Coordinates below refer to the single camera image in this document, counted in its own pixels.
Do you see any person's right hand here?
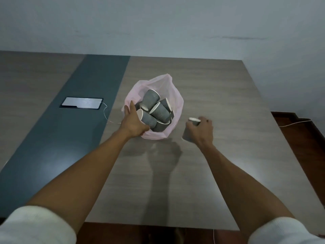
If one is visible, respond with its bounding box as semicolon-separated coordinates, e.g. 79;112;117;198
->
185;116;214;150

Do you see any person's left hand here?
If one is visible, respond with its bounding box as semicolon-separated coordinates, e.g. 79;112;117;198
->
119;100;151;139

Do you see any ribbed grey paper cup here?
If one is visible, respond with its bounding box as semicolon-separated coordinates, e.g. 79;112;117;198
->
181;117;201;143

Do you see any pile of grey paper cups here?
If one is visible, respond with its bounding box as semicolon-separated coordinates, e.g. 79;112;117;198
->
134;88;175;133

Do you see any pink plastic bag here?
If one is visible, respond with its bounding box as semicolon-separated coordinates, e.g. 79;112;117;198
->
121;73;184;141

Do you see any person's left forearm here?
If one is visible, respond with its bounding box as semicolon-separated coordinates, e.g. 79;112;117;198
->
26;129;132;234

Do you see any person's right forearm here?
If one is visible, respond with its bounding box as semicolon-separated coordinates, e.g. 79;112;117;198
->
200;144;295;237

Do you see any wooden table with grey strip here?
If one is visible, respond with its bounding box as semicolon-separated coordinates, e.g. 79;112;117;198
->
0;50;325;236

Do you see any smartphone on table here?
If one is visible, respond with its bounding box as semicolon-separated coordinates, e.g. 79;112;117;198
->
60;97;104;110

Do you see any white right sleeve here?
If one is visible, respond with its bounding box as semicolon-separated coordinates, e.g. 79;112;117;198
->
247;217;325;244

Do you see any white sleeve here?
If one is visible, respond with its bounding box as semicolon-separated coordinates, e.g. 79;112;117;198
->
0;205;77;244
247;217;325;244

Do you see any white left sleeve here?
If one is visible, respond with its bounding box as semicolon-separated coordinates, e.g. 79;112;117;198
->
0;205;77;244

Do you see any white floor cable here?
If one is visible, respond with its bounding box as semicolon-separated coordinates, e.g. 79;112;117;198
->
278;119;312;128

